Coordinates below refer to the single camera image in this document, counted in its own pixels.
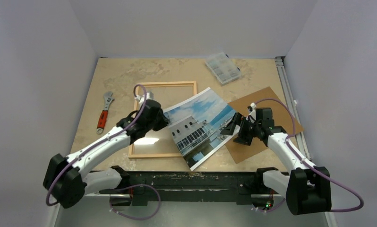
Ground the clear acrylic glass sheet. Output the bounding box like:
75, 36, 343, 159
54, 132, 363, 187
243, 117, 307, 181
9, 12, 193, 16
132, 84, 197, 157

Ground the clear plastic organizer box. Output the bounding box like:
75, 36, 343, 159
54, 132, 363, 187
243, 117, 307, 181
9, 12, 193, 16
205, 52, 242, 86

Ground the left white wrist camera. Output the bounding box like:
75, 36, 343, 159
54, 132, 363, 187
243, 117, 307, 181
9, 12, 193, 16
135, 91, 154, 106

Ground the building photo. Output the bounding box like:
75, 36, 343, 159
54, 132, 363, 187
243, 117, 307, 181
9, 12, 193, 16
164, 87, 236, 171

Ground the red handled adjustable wrench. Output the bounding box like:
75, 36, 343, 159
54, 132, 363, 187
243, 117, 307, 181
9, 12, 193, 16
96, 91, 114, 134

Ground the light wooden picture frame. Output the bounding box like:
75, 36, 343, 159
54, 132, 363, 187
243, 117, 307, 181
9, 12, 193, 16
128, 80, 198, 159

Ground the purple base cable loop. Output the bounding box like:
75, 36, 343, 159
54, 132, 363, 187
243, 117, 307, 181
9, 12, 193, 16
108, 184, 162, 221

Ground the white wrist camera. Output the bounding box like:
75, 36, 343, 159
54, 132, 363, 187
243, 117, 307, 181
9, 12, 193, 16
135, 91, 154, 106
248, 103, 257, 120

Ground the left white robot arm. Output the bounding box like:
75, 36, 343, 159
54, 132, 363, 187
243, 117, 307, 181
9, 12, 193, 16
43, 100, 169, 209

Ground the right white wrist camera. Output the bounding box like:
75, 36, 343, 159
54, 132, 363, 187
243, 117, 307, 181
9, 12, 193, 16
248, 103, 257, 120

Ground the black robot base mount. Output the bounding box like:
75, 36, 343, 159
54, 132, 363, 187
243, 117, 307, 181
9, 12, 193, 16
104, 171, 281, 209

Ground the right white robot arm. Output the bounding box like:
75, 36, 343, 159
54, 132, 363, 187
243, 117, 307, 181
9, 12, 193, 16
221, 108, 332, 215

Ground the brown hardboard backing board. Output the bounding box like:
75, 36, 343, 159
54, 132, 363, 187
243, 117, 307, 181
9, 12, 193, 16
225, 87, 304, 164

